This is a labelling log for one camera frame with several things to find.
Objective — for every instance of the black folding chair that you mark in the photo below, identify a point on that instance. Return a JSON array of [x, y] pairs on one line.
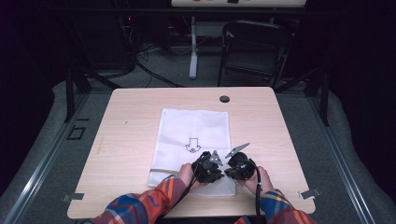
[[255, 46]]

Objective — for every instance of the white fabric bag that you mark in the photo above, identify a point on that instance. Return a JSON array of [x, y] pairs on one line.
[[190, 127]]

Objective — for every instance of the aluminium floor rail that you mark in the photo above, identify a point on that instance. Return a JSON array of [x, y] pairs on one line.
[[40, 168], [345, 168]]

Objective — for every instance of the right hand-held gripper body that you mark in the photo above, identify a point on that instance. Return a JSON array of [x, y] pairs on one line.
[[241, 166]]

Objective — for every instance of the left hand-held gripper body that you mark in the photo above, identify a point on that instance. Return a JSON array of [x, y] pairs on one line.
[[207, 169]]

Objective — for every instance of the grey metal table bracket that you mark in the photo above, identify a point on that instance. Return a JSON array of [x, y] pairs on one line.
[[308, 194], [73, 197]]

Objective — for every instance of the dark round table grommet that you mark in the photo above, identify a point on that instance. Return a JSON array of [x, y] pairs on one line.
[[224, 99]]

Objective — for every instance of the person's right hand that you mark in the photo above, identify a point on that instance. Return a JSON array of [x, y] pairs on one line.
[[263, 182]]

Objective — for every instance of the person's left hand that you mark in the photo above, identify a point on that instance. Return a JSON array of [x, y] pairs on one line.
[[186, 174]]

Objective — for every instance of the black metal stand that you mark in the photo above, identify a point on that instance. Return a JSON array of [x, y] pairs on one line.
[[323, 96], [70, 93]]

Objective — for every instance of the white desk leg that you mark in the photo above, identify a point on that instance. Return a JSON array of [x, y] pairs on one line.
[[193, 53]]

